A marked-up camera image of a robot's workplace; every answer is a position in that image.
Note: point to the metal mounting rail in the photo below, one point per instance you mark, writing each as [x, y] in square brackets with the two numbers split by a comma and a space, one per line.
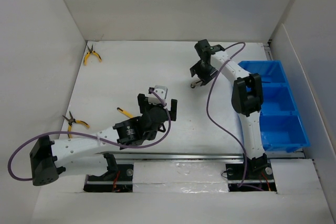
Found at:
[95, 164]

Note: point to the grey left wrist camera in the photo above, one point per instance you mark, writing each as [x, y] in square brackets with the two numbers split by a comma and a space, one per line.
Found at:
[161, 91]

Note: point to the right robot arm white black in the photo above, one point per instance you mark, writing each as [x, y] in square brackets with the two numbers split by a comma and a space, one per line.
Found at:
[247, 98]

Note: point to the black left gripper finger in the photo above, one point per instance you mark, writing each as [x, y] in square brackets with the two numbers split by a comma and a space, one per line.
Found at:
[142, 102]
[173, 110]

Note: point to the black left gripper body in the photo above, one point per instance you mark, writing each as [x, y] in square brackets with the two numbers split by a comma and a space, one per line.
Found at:
[149, 106]

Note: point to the silver folding utility knife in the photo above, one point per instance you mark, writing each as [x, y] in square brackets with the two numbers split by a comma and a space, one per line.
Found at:
[196, 84]

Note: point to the blue plastic compartment bin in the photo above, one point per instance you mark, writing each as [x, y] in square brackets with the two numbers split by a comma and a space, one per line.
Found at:
[281, 125]

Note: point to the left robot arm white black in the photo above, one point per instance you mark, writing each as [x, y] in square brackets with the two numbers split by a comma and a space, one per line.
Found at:
[49, 159]

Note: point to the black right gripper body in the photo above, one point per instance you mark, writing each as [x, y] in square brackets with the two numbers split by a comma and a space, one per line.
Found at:
[205, 71]

